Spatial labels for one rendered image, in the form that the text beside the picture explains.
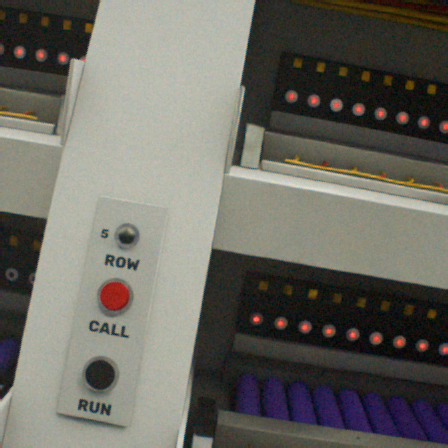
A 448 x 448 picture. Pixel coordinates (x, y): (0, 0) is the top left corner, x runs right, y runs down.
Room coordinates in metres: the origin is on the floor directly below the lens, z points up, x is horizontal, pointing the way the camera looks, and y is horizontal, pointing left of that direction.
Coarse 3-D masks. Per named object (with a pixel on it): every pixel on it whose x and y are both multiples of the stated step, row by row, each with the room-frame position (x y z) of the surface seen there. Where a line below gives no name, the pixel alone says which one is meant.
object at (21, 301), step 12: (0, 300) 0.49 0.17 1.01; (12, 300) 0.49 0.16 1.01; (24, 300) 0.49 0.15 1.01; (24, 312) 0.49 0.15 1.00; (12, 384) 0.38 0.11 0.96; (0, 396) 0.36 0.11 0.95; (0, 408) 0.31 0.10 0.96; (0, 420) 0.31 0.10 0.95; (0, 432) 0.32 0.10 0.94; (0, 444) 0.32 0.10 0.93
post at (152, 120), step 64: (128, 0) 0.32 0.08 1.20; (192, 0) 0.32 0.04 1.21; (128, 64) 0.32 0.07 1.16; (192, 64) 0.32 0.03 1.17; (128, 128) 0.32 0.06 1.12; (192, 128) 0.32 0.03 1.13; (64, 192) 0.32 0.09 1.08; (128, 192) 0.32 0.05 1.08; (192, 192) 0.32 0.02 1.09; (64, 256) 0.32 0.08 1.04; (192, 256) 0.32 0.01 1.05; (64, 320) 0.32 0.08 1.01; (192, 320) 0.32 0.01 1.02
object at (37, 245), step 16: (0, 240) 0.47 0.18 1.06; (16, 240) 0.47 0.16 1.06; (32, 240) 0.47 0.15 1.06; (0, 256) 0.48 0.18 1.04; (16, 256) 0.48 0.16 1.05; (32, 256) 0.48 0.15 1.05; (0, 272) 0.49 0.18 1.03; (32, 272) 0.48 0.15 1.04; (0, 288) 0.49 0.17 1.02; (16, 288) 0.49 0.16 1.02
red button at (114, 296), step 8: (104, 288) 0.32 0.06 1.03; (112, 288) 0.32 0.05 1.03; (120, 288) 0.32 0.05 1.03; (104, 296) 0.32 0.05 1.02; (112, 296) 0.32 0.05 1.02; (120, 296) 0.32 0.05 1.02; (128, 296) 0.32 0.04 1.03; (104, 304) 0.32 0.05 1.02; (112, 304) 0.32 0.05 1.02; (120, 304) 0.32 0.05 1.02
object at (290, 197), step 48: (240, 96) 0.31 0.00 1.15; (288, 96) 0.49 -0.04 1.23; (336, 96) 0.48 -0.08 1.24; (384, 96) 0.48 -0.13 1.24; (432, 96) 0.48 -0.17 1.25; (288, 144) 0.39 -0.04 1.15; (336, 144) 0.40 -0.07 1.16; (384, 144) 0.49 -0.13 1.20; (432, 144) 0.49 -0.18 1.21; (240, 192) 0.33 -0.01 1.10; (288, 192) 0.33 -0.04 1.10; (336, 192) 0.33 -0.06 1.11; (384, 192) 0.37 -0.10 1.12; (432, 192) 0.37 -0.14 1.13; (240, 240) 0.34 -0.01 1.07; (288, 240) 0.34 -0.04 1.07; (336, 240) 0.33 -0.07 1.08; (384, 240) 0.33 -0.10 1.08; (432, 240) 0.33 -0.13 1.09
